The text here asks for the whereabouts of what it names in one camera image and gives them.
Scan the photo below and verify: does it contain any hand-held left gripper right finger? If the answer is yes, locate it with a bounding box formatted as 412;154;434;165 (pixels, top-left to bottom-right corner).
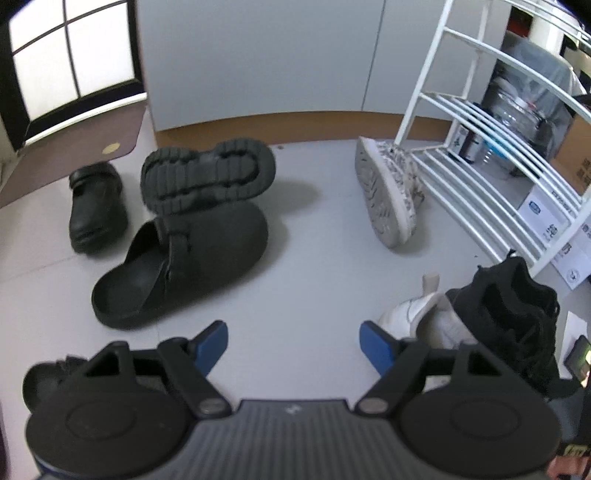
355;321;509;419

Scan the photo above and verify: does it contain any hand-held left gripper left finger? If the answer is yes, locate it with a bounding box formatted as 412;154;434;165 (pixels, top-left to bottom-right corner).
85;320;232;419

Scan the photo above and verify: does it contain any white printed sneaker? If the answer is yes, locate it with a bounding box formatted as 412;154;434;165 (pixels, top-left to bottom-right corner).
355;136;428;250
376;272;481;393

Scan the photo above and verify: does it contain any black platform clog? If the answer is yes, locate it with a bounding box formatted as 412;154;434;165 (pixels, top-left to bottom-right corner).
91;200;270;330
140;140;277;217

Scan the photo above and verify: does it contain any black lace-up sneaker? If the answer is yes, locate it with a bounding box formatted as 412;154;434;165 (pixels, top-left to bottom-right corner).
445;249;583;402

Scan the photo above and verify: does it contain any glossy black chunky clog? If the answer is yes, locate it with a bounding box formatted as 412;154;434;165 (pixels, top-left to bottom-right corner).
22;355;88;411
68;161;129;254

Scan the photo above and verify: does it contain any white metal shoe rack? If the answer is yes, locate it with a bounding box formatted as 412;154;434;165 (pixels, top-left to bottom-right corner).
396;0;591;278

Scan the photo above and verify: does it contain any black smartphone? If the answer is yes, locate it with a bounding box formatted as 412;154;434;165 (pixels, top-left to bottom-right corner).
564;335;591;384

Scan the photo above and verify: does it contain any white paper sheet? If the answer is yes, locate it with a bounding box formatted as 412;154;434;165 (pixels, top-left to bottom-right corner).
558;311;591;365

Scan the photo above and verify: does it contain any white cardboard box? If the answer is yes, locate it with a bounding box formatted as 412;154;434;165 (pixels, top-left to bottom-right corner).
517;180;591;291

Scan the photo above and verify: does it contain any brown glass bottle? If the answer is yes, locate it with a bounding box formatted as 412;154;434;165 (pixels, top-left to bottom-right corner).
450;122;481;162

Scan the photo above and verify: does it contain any brown door mat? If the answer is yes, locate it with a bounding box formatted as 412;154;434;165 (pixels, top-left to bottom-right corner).
0;104;147;208

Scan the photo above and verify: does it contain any brown cardboard box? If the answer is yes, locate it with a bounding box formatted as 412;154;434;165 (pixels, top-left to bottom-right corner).
551;113;591;195

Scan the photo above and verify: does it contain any clear glass jar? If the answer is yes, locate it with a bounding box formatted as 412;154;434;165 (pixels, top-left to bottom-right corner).
489;88;541;139

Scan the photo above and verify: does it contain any white cabinet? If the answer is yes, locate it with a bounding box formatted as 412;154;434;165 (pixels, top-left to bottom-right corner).
135;0;444;148

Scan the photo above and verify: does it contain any black-framed glass door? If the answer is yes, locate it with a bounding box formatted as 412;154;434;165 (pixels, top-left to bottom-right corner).
0;0;148;148

